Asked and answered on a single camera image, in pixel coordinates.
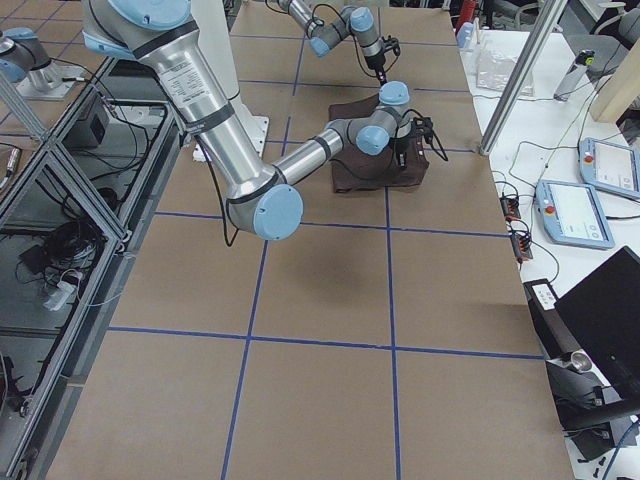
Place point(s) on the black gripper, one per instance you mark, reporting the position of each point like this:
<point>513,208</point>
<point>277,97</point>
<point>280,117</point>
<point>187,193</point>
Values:
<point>401,145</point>
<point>374,62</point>

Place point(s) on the dark brown t-shirt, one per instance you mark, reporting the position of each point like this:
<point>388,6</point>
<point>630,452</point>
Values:
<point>375,167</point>

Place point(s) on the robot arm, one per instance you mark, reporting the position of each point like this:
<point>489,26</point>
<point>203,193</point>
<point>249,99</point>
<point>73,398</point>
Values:
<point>261,198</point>
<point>325,28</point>

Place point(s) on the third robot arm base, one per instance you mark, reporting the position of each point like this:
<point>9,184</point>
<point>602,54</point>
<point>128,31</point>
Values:
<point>26,64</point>

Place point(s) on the light blue plastic cup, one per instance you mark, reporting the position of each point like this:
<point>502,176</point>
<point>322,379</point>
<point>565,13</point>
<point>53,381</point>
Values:
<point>464,36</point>

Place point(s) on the red cylinder tube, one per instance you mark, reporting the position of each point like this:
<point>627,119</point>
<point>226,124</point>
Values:
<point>466,13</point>

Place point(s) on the orange black connector board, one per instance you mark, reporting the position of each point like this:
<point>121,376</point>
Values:
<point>510,208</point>

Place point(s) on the near blue teach pendant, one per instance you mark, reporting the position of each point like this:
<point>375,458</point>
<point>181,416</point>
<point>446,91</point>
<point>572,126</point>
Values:
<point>572,215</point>

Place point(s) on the blue teach pendant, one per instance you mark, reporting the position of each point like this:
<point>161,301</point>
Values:
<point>572,215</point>
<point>609,167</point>

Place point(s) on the far blue teach pendant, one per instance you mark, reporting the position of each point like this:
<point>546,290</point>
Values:
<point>609,167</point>

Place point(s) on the wooden beam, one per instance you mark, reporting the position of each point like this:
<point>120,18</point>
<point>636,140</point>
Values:
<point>620,91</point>

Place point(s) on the black monitor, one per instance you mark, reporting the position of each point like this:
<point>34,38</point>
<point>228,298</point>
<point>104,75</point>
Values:
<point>602,314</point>

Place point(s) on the metal cup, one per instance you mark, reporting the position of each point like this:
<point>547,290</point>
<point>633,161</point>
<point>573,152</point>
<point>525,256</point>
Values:
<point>580,362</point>

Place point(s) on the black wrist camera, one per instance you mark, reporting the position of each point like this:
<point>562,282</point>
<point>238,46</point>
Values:
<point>391,44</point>
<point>422,127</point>

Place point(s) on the aluminium frame post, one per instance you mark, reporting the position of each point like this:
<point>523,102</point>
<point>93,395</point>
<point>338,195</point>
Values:
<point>549,15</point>

